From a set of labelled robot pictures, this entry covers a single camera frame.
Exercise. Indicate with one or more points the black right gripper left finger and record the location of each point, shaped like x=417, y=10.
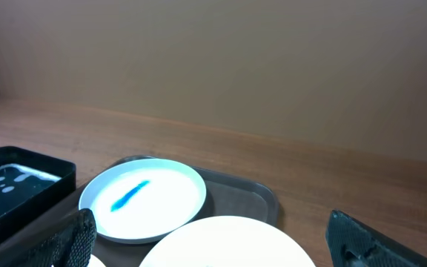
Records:
x=69, y=243

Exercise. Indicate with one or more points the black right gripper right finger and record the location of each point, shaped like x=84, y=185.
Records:
x=353, y=243

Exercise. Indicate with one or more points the dark brown serving tray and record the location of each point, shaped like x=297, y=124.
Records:
x=226, y=195

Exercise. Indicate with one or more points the black soapy water tub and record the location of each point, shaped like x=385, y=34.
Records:
x=30, y=184

